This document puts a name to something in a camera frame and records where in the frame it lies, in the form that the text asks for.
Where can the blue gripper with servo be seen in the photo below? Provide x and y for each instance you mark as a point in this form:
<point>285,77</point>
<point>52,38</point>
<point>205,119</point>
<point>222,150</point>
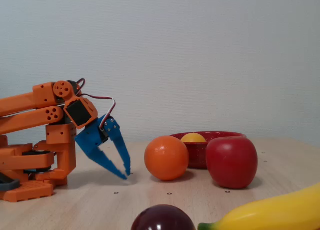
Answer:
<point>89,138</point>

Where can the yellow orange peach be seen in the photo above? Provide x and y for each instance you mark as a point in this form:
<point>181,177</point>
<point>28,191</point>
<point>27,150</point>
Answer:
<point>193,137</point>

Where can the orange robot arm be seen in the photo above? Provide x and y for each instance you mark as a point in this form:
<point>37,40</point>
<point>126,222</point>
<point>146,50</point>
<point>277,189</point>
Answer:
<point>20,102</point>

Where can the orange robot base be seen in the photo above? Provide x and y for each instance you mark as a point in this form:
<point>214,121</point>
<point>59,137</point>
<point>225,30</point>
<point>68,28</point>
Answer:
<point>25,192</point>

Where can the red speckled bowl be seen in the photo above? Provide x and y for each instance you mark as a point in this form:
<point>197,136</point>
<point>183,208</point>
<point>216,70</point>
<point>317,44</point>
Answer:
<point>197,154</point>

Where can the orange fruit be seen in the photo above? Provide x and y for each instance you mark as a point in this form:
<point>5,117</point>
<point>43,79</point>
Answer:
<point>166,158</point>

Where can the dark purple plum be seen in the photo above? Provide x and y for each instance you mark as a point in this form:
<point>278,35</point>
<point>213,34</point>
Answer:
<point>162,218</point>

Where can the dark grey table clamp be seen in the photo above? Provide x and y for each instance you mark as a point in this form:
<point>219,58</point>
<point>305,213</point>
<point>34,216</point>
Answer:
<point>10,183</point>

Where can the red apple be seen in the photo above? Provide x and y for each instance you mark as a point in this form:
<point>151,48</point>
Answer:
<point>231,162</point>

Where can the yellow banana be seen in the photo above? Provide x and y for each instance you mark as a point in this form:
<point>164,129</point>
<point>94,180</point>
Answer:
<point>270,212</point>

